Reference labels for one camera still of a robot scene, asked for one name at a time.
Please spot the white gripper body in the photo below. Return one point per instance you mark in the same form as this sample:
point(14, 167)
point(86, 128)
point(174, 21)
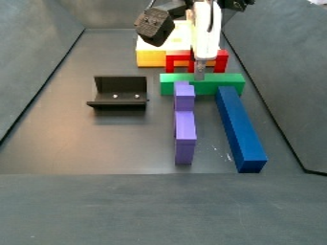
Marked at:
point(208, 28)

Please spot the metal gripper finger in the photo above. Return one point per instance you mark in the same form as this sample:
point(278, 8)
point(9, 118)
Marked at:
point(200, 68)

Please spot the green rectangular block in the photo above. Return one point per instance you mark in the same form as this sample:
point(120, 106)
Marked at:
point(205, 87)

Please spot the yellow slotted board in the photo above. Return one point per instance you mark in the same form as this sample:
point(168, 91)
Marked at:
point(152, 56)

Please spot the red cross-shaped block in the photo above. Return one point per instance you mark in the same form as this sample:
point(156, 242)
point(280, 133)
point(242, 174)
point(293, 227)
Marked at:
point(184, 58)

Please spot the purple stepped block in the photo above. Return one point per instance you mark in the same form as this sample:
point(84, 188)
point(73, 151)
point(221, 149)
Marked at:
point(185, 132)

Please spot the dark blue long block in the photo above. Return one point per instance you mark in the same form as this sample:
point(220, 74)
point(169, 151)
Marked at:
point(246, 147)

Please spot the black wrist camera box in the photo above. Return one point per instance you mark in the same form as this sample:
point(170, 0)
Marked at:
point(154, 26)

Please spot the black angled bracket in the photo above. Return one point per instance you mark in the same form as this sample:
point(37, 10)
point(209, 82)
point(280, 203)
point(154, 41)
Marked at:
point(120, 91)

